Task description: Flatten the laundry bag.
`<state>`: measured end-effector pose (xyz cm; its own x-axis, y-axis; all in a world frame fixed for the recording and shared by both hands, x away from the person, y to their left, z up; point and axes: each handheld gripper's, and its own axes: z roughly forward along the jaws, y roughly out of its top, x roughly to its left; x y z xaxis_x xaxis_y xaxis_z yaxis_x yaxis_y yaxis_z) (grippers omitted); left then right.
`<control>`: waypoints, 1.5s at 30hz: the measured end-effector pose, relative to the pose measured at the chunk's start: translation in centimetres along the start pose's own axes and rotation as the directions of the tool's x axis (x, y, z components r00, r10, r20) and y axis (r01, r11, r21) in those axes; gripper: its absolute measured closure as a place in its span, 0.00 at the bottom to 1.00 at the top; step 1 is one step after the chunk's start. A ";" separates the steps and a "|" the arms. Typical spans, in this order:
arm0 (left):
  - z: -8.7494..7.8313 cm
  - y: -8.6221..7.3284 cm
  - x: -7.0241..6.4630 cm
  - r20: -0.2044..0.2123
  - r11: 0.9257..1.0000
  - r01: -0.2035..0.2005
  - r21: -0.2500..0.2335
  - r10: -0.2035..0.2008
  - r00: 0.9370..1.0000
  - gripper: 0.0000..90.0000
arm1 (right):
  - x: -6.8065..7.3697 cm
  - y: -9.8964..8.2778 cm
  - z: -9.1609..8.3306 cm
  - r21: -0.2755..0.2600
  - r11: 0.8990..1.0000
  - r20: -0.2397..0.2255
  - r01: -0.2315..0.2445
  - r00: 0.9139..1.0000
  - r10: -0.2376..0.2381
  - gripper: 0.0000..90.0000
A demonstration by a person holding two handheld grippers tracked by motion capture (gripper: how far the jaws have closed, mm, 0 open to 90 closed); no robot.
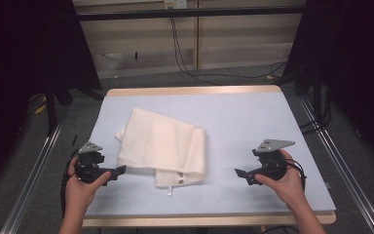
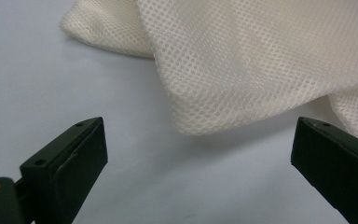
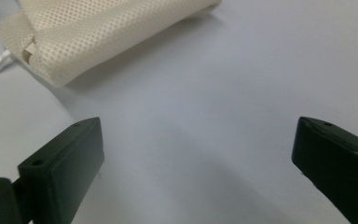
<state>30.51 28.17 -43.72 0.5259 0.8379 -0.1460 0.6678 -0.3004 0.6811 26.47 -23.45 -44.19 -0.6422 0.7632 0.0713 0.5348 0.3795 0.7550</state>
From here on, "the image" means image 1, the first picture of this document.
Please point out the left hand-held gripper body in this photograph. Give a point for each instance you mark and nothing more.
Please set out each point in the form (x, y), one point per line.
(89, 159)

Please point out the person's right hand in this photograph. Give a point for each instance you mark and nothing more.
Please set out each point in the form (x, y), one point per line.
(289, 187)

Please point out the black curtain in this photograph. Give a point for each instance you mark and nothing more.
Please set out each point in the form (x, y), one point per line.
(29, 65)
(354, 65)

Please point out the light blue foam mat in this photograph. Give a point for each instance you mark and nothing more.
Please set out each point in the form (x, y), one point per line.
(240, 123)

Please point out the black horizontal bar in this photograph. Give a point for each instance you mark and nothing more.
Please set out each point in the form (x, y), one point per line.
(191, 13)

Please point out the person's left hand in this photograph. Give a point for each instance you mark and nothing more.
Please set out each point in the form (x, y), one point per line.
(81, 193)

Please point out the white towel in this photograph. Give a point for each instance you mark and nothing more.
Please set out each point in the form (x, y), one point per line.
(162, 146)

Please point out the metal floor rail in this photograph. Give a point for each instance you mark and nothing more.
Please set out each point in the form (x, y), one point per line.
(350, 185)
(29, 185)

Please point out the yellow tape piece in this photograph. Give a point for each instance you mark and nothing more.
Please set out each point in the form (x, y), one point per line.
(40, 109)

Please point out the black stand leg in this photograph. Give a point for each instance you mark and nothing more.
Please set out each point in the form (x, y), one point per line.
(51, 110)

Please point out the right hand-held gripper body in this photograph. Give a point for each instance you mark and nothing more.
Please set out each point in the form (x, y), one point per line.
(271, 164)

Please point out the white wall socket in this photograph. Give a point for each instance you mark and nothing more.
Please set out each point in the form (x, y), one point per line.
(175, 4)

